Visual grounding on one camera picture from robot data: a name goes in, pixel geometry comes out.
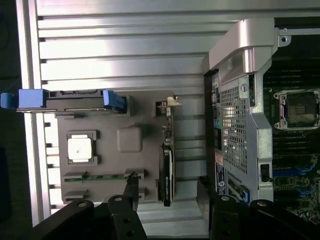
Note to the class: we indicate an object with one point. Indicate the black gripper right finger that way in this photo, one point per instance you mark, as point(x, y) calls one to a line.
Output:
point(230, 220)

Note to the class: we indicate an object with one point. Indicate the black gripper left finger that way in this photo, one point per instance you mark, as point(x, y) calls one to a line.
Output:
point(125, 220)

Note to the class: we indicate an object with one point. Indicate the green RAM stick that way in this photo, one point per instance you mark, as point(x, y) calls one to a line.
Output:
point(100, 177)

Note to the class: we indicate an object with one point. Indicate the grey parts rack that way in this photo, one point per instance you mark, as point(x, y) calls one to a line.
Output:
point(112, 162)

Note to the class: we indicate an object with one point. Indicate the blue expansion slot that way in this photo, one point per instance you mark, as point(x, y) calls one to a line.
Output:
point(292, 172)

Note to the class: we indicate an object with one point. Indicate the silver CPU chip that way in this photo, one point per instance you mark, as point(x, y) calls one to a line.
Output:
point(81, 148)

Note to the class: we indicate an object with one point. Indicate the green motherboard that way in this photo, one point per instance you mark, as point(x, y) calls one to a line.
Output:
point(287, 150)

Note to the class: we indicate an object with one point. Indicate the black open PC case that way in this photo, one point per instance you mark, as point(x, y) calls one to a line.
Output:
point(237, 125)

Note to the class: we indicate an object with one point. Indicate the CPU socket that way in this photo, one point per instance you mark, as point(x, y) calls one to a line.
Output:
point(297, 108)

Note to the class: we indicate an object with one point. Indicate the hard disk in blue caddy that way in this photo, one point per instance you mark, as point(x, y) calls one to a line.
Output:
point(75, 97)

